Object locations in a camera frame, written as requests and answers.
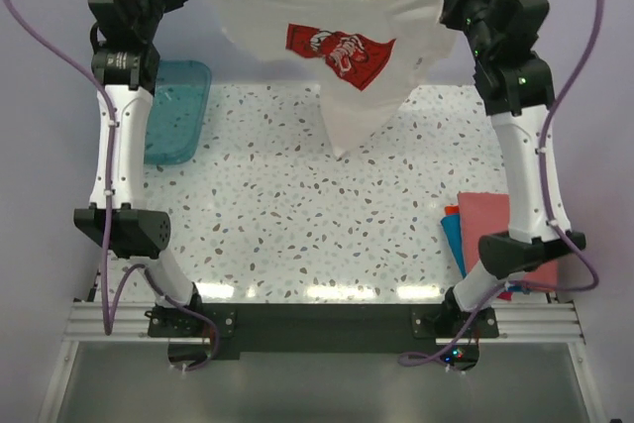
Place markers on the white t shirt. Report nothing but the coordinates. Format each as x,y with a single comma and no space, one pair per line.
367,55

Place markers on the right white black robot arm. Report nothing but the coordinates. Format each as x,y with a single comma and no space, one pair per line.
517,91

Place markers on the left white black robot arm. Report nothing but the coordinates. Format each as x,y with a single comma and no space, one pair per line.
125,67

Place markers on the teal plastic bin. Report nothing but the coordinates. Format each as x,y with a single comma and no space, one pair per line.
179,106

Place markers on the red folded t shirt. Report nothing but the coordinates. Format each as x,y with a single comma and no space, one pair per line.
452,210

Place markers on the pink folded t shirt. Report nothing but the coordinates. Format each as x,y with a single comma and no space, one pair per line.
481,214

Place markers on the blue folded t shirt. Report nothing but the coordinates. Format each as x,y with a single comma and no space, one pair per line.
451,225

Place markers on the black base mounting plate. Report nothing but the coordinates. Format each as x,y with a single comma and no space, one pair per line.
226,331

